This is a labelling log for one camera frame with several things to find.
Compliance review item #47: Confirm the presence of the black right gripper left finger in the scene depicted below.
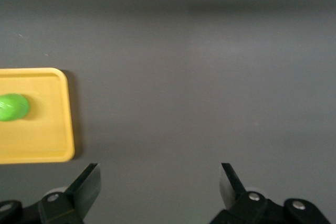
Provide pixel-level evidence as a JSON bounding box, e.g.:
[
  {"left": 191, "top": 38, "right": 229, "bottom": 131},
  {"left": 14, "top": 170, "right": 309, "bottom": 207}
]
[{"left": 38, "top": 163, "right": 102, "bottom": 224}]

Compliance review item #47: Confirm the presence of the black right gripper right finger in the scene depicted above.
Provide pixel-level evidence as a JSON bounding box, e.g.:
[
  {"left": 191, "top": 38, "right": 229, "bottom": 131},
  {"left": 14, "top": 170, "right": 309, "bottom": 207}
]
[{"left": 209, "top": 162, "right": 272, "bottom": 224}]

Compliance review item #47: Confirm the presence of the green apple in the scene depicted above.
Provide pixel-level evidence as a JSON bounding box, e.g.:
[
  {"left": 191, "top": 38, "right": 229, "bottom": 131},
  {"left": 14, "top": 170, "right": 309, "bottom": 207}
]
[{"left": 0, "top": 93, "right": 30, "bottom": 122}]

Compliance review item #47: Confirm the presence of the yellow plastic tray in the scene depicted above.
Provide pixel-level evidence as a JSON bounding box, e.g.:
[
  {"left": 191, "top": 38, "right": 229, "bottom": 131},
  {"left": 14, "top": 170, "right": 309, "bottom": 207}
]
[{"left": 0, "top": 67, "right": 76, "bottom": 165}]

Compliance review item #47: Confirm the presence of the dark grey table mat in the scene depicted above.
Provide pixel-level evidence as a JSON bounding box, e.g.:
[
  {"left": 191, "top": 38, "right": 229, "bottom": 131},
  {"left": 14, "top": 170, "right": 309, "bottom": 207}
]
[{"left": 0, "top": 0, "right": 336, "bottom": 224}]

